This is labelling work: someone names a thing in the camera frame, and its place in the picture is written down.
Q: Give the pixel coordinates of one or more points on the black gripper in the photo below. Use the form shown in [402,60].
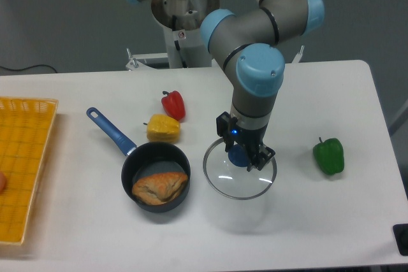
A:
[248,133]

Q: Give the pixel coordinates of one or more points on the glass pot lid blue knob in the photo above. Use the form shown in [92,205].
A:
[229,175]

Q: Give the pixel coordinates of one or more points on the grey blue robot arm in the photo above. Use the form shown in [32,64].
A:
[245,49]

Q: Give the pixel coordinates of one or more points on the red bell pepper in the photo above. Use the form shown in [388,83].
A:
[173,104]

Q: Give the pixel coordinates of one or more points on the yellow bell pepper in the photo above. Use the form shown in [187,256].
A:
[162,128]

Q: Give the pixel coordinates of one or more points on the green bell pepper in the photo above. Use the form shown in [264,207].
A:
[329,155]

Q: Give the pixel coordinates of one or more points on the golden puff pastry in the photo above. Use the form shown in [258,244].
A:
[160,188]

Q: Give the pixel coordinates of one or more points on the black device at table corner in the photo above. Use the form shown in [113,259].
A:
[400,232]

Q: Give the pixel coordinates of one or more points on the yellow wicker basket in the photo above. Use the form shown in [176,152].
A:
[26,125]

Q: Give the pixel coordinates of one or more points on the dark pot with blue handle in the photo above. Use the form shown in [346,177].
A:
[154,158]

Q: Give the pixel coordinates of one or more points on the white metal base frame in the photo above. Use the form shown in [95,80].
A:
[147,61]

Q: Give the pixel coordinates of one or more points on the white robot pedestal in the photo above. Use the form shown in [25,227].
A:
[180,21]

